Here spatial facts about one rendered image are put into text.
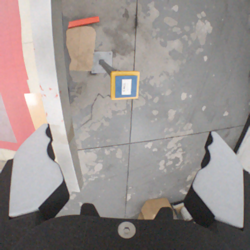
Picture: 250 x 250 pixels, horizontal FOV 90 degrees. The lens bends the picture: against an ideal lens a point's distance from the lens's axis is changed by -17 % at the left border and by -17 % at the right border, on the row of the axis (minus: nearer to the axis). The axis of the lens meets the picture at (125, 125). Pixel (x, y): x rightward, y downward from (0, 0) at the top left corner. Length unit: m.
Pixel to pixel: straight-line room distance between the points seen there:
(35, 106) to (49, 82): 0.10
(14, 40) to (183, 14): 1.80
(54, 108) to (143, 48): 1.50
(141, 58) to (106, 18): 0.55
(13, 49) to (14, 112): 0.15
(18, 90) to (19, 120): 0.08
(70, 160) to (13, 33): 0.29
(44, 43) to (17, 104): 0.17
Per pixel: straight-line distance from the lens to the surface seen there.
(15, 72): 0.36
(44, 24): 0.27
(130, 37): 1.67
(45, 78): 0.28
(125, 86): 0.67
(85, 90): 1.66
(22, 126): 0.41
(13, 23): 0.35
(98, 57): 1.60
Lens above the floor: 1.60
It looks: 57 degrees down
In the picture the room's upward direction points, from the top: 153 degrees clockwise
